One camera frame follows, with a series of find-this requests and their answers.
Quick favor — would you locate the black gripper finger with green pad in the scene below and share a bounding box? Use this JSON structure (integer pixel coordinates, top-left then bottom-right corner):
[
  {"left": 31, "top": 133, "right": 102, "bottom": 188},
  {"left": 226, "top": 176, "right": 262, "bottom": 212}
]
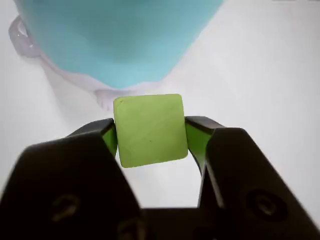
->
[{"left": 184, "top": 115, "right": 320, "bottom": 240}]

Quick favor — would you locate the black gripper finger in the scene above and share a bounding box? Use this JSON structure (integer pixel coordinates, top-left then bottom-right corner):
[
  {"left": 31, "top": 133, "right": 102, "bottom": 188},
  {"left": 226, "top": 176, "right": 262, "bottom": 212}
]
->
[{"left": 0, "top": 118, "right": 151, "bottom": 240}]

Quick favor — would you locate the green lego block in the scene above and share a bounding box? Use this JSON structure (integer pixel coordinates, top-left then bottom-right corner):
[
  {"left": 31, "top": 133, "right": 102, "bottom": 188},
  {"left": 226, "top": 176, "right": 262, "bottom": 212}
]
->
[{"left": 113, "top": 93, "right": 189, "bottom": 169}]

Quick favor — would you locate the teal whale-shaped trash bin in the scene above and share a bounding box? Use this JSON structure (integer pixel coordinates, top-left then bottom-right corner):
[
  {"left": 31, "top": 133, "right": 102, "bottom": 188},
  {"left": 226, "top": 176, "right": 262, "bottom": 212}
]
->
[{"left": 8, "top": 0, "right": 225, "bottom": 112}]

